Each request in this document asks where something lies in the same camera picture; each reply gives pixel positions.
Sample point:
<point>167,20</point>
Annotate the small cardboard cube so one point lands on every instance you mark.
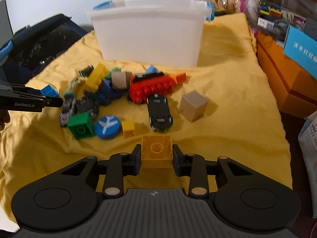
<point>120,80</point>

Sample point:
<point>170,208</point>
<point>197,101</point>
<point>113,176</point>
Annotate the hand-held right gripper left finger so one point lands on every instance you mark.
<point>137,161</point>

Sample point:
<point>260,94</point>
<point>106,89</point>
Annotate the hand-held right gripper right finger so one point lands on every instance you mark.
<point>176,161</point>

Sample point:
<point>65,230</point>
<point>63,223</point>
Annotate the dark blue mesh bag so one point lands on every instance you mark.
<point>42,47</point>

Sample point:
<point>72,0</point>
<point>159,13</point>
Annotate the light blue cardboard box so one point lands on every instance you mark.
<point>301,48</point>

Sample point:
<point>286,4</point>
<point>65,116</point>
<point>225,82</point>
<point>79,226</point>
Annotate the black toy wheel piece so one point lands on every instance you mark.
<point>158,110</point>

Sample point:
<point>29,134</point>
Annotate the dark grey toy car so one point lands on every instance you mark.
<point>86,106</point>

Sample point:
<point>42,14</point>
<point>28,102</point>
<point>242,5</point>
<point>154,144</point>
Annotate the person's left hand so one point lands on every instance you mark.
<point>3,120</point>

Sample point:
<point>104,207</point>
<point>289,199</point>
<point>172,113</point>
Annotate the large red building block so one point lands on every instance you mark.
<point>151,89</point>

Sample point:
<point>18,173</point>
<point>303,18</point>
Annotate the long yellow building block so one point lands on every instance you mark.
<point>95,76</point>

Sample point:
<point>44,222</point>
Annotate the small yellow building block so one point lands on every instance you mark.
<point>128,126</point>

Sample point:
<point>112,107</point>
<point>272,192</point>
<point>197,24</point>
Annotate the large cardboard cube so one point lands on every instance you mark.
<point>193,105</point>

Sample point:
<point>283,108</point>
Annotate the white plastic storage box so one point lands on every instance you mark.
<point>148,37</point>

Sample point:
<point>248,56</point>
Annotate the blue disc with white airplane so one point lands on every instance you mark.
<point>107,127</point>

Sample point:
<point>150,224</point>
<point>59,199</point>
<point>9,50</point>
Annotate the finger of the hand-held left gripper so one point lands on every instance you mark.
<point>53,102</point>

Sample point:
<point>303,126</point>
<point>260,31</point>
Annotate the dark blue round block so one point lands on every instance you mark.
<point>109,93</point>

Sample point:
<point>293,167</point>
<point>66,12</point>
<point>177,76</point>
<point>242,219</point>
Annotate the orange building block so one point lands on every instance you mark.
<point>180,78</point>

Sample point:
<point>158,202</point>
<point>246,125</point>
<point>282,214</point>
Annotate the striped grey toy car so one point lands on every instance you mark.
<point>66,111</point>

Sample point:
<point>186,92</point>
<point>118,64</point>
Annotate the clear plastic box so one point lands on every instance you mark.
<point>277,2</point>

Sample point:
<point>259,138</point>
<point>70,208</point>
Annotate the orange cardboard box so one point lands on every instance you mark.
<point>284,79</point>

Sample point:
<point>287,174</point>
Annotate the green square building block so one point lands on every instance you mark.
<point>80,126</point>

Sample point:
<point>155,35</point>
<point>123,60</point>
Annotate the green and white toy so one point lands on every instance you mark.
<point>75,85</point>

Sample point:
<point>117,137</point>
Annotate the yellow cloth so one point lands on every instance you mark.
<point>235,79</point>

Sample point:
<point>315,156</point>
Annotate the small green building block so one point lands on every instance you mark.
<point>114,71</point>

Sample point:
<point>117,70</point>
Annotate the small blue building block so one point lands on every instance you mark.
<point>49,91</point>

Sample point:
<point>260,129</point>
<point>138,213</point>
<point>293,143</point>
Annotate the small green and black toy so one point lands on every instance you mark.
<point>86,71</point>

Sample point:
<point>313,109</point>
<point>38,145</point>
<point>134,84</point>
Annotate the light blue triangular block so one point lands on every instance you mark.
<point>151,69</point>

